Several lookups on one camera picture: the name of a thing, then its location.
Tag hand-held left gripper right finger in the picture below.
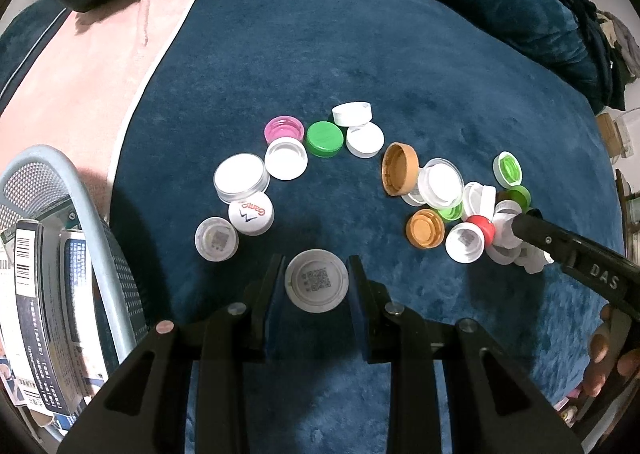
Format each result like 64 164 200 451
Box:
347 255 583 454

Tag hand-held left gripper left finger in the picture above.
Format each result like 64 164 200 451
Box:
57 254 287 454

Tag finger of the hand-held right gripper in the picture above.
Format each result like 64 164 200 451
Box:
511 213 581 271

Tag white bottle cap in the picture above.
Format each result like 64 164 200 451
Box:
517 246 555 275
461 182 498 219
492 200 523 239
332 101 374 127
264 137 309 181
345 123 385 159
484 234 523 265

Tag white cap with printed code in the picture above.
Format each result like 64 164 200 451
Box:
444 222 487 263
194 217 240 262
284 249 349 312

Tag large clear white lid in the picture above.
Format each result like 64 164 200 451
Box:
417 158 465 211
213 154 271 207

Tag tan orange bottle cap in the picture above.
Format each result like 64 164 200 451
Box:
381 142 420 197

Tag light blue mesh basket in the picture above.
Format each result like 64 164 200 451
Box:
0 145 151 442

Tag person's right hand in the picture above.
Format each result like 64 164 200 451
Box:
582 304 640 400

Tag green bottle cap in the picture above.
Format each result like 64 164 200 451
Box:
305 121 345 158
502 185 532 212
434 203 465 222

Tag red bottle cap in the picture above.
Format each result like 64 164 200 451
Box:
465 215 497 245

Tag white cap with green inside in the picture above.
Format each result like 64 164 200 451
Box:
493 151 524 189

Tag white cap with red logo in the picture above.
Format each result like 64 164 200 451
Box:
228 193 275 236

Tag orange stepped bottle cap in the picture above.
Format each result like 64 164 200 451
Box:
405 209 446 251

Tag cardboard box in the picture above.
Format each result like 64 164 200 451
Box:
597 112 622 155

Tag pink bottle cap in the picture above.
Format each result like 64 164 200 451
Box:
263 116 306 145

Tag small blue white medicine box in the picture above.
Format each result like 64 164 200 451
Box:
59 228 110 415

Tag grey hanging clothes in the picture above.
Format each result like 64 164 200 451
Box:
597 11 640 109

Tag dark navy garment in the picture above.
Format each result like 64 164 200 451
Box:
520 0 626 109

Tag large orange blue medicine box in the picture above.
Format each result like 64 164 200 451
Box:
0 219 68 410

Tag pink towel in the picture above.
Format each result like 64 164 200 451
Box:
0 0 221 225

